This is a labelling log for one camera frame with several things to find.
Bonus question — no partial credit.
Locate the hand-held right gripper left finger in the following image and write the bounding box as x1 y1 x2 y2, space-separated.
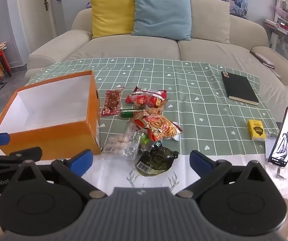
16 149 108 199

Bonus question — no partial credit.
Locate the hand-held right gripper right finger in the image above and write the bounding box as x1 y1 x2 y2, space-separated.
175 150 270 199

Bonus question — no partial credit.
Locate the orange cardboard box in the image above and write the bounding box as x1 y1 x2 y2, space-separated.
0 70 102 161

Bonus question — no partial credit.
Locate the clear packet of pale balls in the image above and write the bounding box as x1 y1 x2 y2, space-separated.
101 132 134 159

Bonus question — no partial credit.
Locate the dark green packet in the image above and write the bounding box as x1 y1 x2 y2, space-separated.
135 142 179 177

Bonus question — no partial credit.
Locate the fried sticks snack packet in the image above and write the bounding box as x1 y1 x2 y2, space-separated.
134 114 184 141

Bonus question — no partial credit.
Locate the white stick snack packet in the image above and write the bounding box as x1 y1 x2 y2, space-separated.
125 123 144 161

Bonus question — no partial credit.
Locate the green pea packet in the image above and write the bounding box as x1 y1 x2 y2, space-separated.
137 132 154 151

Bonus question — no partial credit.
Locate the green sausage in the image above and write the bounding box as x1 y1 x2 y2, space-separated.
120 108 147 118

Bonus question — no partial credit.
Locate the red braised meat packet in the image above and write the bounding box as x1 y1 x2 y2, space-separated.
101 87 124 117

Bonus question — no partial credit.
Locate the red snack packet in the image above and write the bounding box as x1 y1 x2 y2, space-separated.
125 86 168 111

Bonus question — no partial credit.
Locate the clear packet with red label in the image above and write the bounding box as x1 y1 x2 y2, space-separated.
129 92 154 109

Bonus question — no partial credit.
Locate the green grid tablecloth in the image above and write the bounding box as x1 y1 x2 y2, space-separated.
25 58 281 156

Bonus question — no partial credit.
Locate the small yellow box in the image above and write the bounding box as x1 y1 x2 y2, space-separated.
247 119 267 141

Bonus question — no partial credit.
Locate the metal phone stand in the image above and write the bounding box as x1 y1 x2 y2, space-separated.
275 166 286 179

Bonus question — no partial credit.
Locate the black notebook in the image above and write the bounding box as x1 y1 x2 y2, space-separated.
221 71 260 106

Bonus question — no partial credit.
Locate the smartphone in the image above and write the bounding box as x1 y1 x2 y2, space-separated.
268 107 288 167

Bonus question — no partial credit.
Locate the dark book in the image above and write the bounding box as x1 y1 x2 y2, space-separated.
250 51 276 69

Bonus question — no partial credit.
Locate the beige sofa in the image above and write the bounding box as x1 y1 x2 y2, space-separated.
25 0 288 121

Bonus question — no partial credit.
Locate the white door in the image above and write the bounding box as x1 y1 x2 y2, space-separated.
16 0 57 39

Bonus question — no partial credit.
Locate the beige cushion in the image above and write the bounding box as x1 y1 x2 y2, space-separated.
181 0 231 44

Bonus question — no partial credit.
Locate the yellow pillow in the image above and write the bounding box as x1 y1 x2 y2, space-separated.
89 0 135 39

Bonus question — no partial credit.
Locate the blue pillow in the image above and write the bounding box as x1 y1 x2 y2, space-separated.
131 0 192 41

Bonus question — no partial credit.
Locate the white rack with books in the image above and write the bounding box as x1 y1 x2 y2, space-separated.
264 0 288 68

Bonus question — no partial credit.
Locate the printed figure pillow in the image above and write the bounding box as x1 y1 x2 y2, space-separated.
218 0 249 20

